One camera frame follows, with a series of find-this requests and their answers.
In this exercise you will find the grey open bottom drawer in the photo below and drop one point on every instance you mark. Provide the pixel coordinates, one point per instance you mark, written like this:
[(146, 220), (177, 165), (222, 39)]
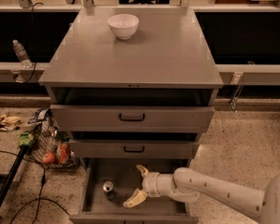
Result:
[(97, 209)]

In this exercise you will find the white ceramic bowl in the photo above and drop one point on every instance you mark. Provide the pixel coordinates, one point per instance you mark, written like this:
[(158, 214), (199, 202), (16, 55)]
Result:
[(123, 26)]

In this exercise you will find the red apple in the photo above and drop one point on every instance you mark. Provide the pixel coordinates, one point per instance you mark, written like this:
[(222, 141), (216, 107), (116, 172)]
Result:
[(49, 158)]

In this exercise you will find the yellow snack packets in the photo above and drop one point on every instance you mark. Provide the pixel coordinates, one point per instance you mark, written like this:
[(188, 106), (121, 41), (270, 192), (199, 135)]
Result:
[(9, 123)]

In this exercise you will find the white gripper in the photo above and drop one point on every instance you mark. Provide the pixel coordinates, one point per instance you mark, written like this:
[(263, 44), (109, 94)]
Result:
[(151, 184)]

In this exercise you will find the silver redbull can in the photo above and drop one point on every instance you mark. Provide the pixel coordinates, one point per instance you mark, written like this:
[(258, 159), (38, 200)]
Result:
[(108, 188)]

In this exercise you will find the grey top drawer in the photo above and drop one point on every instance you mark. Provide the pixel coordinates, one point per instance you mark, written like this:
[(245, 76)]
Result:
[(132, 119)]

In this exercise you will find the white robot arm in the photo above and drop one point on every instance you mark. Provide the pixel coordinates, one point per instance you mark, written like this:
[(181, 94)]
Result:
[(184, 185)]

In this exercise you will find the wire basket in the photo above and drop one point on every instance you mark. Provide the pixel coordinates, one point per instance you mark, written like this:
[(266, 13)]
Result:
[(47, 138)]

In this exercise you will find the red snack bag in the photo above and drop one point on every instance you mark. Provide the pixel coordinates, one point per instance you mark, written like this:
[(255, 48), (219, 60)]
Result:
[(63, 153)]

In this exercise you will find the metal bracket clamp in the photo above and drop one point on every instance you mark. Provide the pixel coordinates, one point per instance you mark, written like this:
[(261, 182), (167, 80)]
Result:
[(238, 87)]

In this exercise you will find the clear plastic water bottle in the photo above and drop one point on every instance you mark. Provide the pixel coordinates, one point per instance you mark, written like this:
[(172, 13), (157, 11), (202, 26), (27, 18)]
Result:
[(22, 55)]

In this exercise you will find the black pole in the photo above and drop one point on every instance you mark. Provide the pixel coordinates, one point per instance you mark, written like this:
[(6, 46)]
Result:
[(10, 176)]

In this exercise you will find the grey drawer cabinet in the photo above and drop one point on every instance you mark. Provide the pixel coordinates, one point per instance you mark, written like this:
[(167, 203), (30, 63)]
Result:
[(168, 51)]

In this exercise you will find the grey middle drawer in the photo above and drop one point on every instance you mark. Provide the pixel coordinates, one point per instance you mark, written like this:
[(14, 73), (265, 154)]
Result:
[(128, 149)]

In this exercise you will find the green snack bag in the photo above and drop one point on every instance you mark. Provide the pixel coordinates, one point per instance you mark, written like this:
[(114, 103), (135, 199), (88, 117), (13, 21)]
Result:
[(26, 139)]

